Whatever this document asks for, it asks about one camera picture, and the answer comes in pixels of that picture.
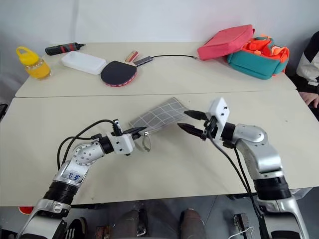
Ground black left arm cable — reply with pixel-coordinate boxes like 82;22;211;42
56;119;123;172

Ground grey plaid pouch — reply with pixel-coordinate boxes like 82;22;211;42
129;97;191;152

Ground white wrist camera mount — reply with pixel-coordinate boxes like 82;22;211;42
208;97;231;145
106;133;136;155

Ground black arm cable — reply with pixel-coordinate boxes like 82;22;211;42
56;119;123;172
223;141;260;212

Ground black table tennis paddle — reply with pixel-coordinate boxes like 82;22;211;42
100;50;139;88

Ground grey right arm cable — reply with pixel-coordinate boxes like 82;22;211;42
208;134;265;239

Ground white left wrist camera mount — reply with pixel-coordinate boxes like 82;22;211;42
106;133;136;155

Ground person in black white jacket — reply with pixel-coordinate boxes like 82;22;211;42
296;31;319;95

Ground dark metal bracket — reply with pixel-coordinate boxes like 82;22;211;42
232;213;253;239

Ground black shoe white stripes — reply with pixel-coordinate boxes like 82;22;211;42
66;217;88;239

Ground teal and orange bag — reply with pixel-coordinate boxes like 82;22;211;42
226;33;291;81

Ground pink fabric pouch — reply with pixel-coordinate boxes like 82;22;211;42
197;24;256;61

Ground person's bare hand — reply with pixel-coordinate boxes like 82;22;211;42
299;91;319;109

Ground grey USB hub with cable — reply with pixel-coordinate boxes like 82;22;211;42
133;54;200;67

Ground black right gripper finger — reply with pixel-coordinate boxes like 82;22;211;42
177;122;207;140
183;110;207;121

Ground white plastic box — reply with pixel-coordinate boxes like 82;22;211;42
61;51;108;76

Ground yellow lid jar orange liquid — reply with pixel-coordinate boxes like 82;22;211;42
15;46;52;81

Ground thin white cable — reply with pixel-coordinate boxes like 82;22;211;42
228;227;255;239

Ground dark rounded shape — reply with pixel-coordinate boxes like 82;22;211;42
116;208;151;239
179;208;208;239

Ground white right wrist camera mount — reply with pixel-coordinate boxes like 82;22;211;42
208;97;231;145

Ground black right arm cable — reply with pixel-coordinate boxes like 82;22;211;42
223;141;260;212

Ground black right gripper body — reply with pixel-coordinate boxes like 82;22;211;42
201;114;218;140

